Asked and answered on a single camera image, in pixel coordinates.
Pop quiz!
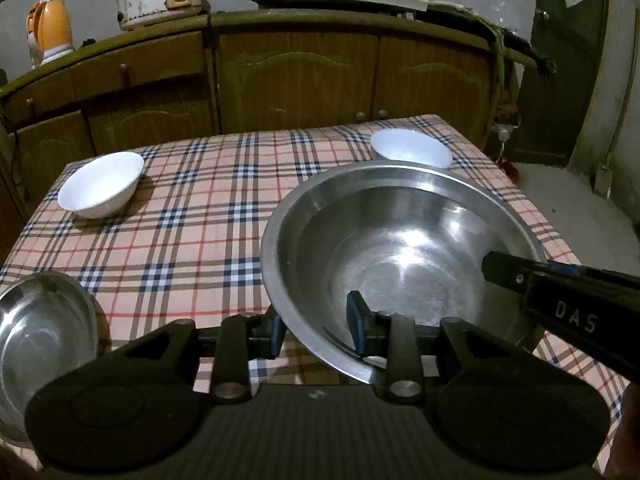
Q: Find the double door wooden cabinet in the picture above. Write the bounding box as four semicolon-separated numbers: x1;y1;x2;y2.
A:
210;7;506;136

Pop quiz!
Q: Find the wooden cabinet with drawers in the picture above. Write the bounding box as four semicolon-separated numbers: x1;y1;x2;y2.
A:
0;27;221;261

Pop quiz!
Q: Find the plaid tablecloth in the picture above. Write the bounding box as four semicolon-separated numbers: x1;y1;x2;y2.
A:
0;115;631;480

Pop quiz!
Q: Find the cardboard piece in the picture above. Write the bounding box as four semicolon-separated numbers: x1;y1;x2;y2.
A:
595;165;613;201

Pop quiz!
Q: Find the white ceramic bowl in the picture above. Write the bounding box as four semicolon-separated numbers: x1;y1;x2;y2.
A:
370;129;453;170
57;151;145;219

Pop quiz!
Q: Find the orange electric kettle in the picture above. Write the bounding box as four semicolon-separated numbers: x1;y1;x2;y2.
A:
26;0;76;68

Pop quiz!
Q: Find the brown sack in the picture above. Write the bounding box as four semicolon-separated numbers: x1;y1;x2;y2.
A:
495;85;521;126

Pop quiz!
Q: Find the person's right forearm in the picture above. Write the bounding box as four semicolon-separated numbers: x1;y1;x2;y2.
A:
612;382;640;480

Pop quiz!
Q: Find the green strap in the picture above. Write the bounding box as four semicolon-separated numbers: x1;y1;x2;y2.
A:
470;10;507;92

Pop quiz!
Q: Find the large steel plate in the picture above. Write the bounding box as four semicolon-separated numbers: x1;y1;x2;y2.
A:
260;161;548;385

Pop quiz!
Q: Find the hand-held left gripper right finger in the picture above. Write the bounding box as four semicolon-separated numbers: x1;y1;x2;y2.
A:
346;290;502;404

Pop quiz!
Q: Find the dark green door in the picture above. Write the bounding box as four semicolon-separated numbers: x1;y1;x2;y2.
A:
510;0;611;166

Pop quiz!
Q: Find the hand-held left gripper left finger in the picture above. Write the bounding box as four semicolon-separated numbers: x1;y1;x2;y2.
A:
122;310;287;406

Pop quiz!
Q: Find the small steel bowl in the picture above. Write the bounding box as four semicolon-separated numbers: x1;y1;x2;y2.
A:
0;271;101;448

